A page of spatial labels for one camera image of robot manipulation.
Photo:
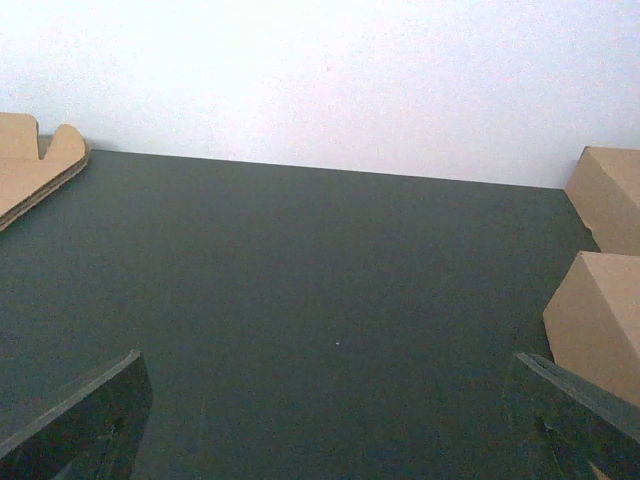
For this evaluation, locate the folded small cardboard box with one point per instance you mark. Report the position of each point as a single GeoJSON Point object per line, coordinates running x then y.
{"type": "Point", "coordinates": [604, 190]}

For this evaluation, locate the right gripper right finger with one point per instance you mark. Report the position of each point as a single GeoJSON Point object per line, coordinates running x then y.
{"type": "Point", "coordinates": [565, 427]}

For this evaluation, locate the stack of flat cardboard blanks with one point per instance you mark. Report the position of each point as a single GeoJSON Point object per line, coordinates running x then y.
{"type": "Point", "coordinates": [33, 165]}

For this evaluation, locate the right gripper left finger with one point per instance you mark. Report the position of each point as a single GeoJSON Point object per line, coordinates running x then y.
{"type": "Point", "coordinates": [91, 428]}

